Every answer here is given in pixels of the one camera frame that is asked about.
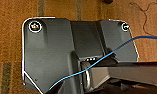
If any blue cable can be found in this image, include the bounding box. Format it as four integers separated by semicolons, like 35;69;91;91
47;34;157;93

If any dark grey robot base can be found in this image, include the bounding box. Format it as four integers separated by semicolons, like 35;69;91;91
21;16;142;94

